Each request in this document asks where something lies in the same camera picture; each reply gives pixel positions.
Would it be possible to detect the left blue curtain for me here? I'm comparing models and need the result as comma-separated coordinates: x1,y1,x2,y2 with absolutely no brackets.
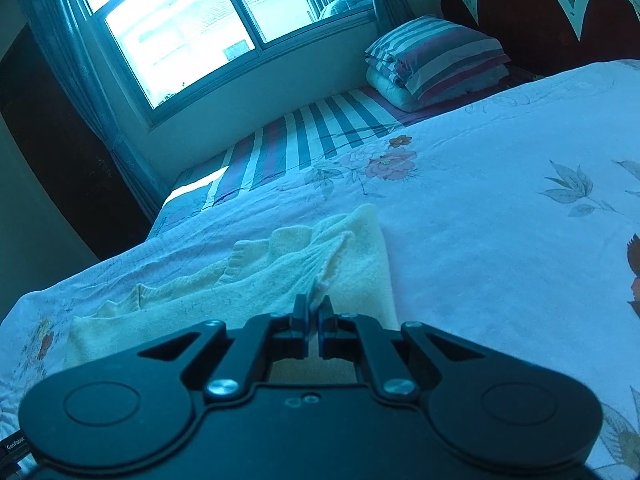
20,0,164,220

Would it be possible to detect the red scalloped headboard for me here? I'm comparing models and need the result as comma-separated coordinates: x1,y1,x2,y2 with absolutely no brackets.
438,0,639,76

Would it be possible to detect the window with frame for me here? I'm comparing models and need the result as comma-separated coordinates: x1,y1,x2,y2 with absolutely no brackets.
75,0,375,127

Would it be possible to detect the blue bundle on windowsill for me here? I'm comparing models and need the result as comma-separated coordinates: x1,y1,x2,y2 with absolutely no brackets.
320,0,372,20

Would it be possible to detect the striped folded quilt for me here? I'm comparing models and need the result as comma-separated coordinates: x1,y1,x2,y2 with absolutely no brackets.
364,15,510,105

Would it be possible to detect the white pillow under quilt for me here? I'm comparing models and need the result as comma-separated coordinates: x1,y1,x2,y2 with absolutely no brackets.
367,65,509,113

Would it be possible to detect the cream knit sweater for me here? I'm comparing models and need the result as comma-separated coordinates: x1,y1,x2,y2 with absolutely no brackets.
64,204,399,368

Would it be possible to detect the striped mattress sheet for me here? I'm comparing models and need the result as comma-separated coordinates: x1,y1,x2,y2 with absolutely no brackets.
146,66,544,241

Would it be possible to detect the floral white bed sheet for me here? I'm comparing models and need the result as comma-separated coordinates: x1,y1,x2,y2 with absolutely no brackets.
1,61,639,479

